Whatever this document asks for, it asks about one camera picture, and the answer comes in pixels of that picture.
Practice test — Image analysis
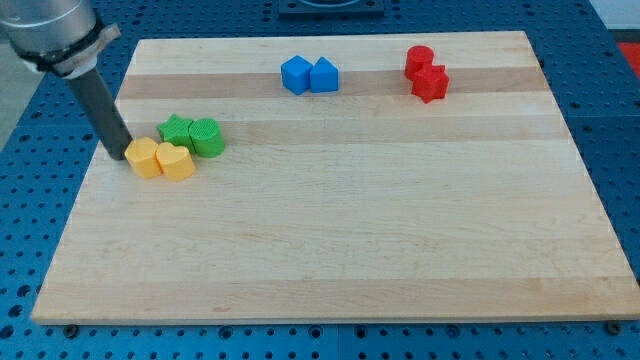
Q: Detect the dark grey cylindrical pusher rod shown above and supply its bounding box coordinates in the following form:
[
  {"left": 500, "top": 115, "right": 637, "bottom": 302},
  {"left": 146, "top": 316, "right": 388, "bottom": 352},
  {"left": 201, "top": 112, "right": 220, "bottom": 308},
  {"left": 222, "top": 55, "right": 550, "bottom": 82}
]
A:
[{"left": 67, "top": 68, "right": 132, "bottom": 160}]

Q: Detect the yellow hexagon block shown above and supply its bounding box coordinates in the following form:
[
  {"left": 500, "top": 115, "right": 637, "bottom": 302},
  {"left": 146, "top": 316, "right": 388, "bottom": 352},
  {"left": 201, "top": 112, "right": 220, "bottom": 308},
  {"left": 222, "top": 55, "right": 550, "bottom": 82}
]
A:
[{"left": 124, "top": 137, "right": 163, "bottom": 179}]

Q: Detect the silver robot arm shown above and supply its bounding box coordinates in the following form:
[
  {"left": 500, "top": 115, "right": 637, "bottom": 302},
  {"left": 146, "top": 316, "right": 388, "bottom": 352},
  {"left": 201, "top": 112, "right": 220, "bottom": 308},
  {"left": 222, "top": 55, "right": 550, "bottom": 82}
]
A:
[{"left": 1, "top": 0, "right": 132, "bottom": 160}]

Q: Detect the green star block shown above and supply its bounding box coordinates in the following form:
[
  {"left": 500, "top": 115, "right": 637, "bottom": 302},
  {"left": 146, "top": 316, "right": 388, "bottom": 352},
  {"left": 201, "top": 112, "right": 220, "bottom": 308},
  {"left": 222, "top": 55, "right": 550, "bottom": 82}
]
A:
[{"left": 156, "top": 114, "right": 195, "bottom": 154}]

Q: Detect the yellow heart block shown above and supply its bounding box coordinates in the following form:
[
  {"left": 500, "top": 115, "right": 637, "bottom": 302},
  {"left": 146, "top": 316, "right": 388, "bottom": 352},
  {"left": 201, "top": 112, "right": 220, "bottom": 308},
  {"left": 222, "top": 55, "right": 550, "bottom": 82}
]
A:
[{"left": 156, "top": 142, "right": 196, "bottom": 182}]

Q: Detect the green cylinder block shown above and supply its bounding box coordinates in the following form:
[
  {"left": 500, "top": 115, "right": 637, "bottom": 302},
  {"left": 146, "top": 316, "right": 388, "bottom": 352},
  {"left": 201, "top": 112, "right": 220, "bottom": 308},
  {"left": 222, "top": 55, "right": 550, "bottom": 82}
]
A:
[{"left": 189, "top": 118, "right": 226, "bottom": 158}]

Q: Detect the blue cube block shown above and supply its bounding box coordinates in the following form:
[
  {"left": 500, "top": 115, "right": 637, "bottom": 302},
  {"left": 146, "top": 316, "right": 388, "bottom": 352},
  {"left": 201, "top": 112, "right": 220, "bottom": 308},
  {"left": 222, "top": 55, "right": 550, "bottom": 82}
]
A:
[{"left": 281, "top": 55, "right": 313, "bottom": 95}]

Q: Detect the blue triangular block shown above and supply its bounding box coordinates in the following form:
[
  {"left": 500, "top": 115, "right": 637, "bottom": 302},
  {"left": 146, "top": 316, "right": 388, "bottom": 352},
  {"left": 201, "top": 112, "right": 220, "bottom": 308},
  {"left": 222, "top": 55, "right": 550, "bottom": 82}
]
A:
[{"left": 309, "top": 57, "right": 339, "bottom": 93}]

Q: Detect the red cylinder block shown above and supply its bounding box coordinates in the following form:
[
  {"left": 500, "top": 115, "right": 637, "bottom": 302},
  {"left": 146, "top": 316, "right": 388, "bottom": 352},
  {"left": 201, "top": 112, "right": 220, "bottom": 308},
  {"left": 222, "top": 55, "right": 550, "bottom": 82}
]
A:
[{"left": 404, "top": 45, "right": 435, "bottom": 80}]

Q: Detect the red star block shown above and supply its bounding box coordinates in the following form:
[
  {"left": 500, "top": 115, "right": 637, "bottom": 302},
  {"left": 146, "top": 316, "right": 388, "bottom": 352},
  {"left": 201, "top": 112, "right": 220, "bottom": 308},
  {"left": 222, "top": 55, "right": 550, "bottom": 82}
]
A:
[{"left": 411, "top": 65, "right": 450, "bottom": 103}]

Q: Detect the wooden board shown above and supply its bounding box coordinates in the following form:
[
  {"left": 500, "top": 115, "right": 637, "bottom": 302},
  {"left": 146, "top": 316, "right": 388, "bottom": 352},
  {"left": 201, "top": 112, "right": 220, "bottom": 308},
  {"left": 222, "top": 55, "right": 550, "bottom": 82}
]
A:
[{"left": 32, "top": 31, "right": 639, "bottom": 325}]

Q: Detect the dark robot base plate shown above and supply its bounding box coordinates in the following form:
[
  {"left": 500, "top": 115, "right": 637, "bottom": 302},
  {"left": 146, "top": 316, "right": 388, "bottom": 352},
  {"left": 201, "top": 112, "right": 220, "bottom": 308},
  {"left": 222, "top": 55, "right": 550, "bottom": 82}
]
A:
[{"left": 277, "top": 0, "right": 385, "bottom": 17}]

